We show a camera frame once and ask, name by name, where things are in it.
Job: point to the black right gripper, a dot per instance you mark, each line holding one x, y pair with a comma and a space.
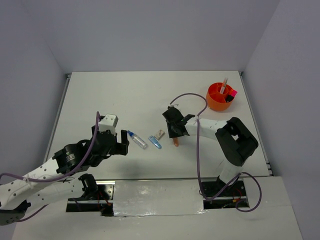
171, 133

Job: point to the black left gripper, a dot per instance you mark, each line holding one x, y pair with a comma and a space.
122, 148

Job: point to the orange translucent case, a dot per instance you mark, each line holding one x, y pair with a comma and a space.
175, 141

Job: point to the white staples box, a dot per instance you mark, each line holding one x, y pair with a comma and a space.
159, 134

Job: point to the clear tube with blue cap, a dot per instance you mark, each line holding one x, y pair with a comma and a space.
139, 141

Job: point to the orange slim highlighter pen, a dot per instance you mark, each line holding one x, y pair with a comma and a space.
223, 86

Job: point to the pink and black highlighter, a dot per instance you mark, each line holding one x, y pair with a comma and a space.
230, 97

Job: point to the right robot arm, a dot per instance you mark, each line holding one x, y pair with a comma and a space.
235, 140

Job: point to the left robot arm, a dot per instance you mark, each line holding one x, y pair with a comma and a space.
62, 177

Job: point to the orange round organizer container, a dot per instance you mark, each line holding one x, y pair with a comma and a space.
215, 100

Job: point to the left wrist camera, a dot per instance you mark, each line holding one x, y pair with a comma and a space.
108, 122

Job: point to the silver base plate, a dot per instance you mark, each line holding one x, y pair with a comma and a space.
157, 198

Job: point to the aluminium table edge rail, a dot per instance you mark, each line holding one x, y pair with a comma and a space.
57, 116

